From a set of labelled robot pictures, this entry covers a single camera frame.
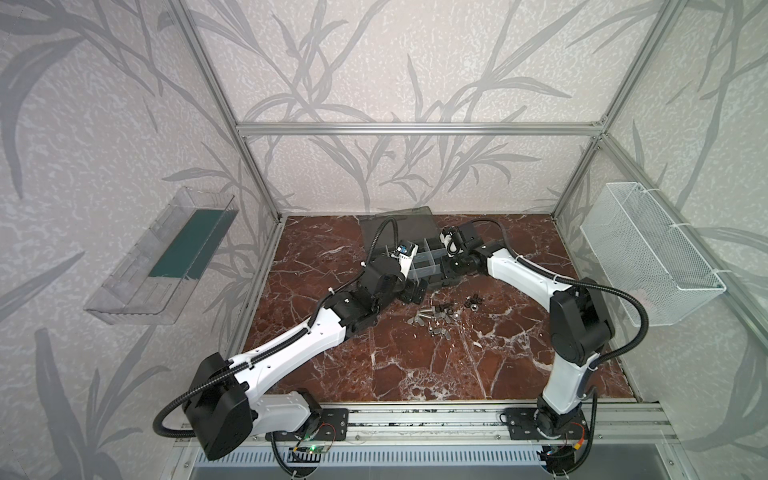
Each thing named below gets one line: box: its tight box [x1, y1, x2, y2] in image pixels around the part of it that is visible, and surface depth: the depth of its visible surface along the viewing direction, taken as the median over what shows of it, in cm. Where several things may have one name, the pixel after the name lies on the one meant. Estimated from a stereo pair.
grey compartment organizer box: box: [359, 206, 451, 287], surface depth 107 cm
